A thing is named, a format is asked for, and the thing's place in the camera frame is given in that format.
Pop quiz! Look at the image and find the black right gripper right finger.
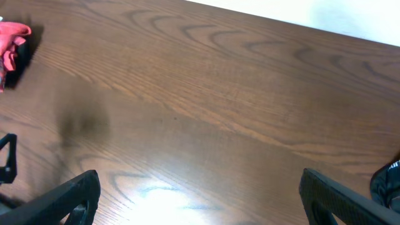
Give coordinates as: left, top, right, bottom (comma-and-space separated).
299, 168, 399, 225

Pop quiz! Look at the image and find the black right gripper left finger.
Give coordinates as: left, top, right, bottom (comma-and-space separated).
1, 170, 101, 225

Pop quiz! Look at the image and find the dark patterned garment pile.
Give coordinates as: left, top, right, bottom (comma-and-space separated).
369, 160, 399, 213

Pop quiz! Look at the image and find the red orange t-shirt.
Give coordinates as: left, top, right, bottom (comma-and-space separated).
1, 21, 32, 92

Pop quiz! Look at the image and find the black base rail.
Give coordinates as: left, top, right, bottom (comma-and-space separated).
1, 133, 18, 184

